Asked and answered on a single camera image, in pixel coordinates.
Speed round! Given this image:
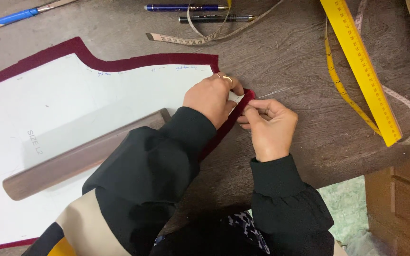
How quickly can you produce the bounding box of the person's right hand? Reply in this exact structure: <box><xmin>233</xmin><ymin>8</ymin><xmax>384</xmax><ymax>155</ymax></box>
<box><xmin>237</xmin><ymin>98</ymin><xmax>299</xmax><ymax>163</ymax></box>

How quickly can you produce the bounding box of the person's left hand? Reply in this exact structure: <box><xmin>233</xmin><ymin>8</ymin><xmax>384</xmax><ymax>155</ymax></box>
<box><xmin>182</xmin><ymin>72</ymin><xmax>245</xmax><ymax>130</ymax></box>

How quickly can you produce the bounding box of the maroon fabric piece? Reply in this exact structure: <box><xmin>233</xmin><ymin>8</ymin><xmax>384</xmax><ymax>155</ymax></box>
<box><xmin>0</xmin><ymin>37</ymin><xmax>256</xmax><ymax>254</ymax></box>

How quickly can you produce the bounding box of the white paper sewing pattern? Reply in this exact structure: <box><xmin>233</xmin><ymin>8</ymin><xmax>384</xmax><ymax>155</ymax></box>
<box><xmin>0</xmin><ymin>53</ymin><xmax>245</xmax><ymax>249</ymax></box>

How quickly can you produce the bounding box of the beige tape measure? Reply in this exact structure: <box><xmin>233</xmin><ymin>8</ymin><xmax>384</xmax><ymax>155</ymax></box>
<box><xmin>145</xmin><ymin>0</ymin><xmax>284</xmax><ymax>46</ymax></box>

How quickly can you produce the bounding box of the yellow and white tape measure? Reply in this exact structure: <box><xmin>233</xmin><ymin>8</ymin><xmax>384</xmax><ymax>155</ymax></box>
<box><xmin>324</xmin><ymin>0</ymin><xmax>410</xmax><ymax>146</ymax></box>

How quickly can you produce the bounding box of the black pen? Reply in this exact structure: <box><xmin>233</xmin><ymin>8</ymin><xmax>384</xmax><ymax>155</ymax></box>
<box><xmin>179</xmin><ymin>14</ymin><xmax>258</xmax><ymax>24</ymax></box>

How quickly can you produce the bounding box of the yellow flat ruler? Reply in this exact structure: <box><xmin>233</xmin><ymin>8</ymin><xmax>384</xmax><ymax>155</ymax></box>
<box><xmin>320</xmin><ymin>0</ymin><xmax>403</xmax><ymax>148</ymax></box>

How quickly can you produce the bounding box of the white plastic sheet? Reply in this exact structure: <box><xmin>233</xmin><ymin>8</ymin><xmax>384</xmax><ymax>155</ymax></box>
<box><xmin>344</xmin><ymin>228</ymin><xmax>396</xmax><ymax>256</ymax></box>

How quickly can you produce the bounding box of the brown wooden weight bar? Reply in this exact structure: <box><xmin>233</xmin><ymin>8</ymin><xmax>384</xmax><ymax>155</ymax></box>
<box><xmin>2</xmin><ymin>108</ymin><xmax>172</xmax><ymax>202</ymax></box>

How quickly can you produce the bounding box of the thin wooden ruler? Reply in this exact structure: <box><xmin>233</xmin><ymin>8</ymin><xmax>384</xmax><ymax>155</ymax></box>
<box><xmin>0</xmin><ymin>0</ymin><xmax>79</xmax><ymax>31</ymax></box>

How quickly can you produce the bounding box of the person's body clothing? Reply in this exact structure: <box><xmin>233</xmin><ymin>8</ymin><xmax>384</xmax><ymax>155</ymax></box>
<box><xmin>22</xmin><ymin>188</ymin><xmax>348</xmax><ymax>256</ymax></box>

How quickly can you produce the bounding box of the light blue marker pen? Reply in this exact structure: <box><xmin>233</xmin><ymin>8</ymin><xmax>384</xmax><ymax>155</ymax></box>
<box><xmin>0</xmin><ymin>7</ymin><xmax>55</xmax><ymax>25</ymax></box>

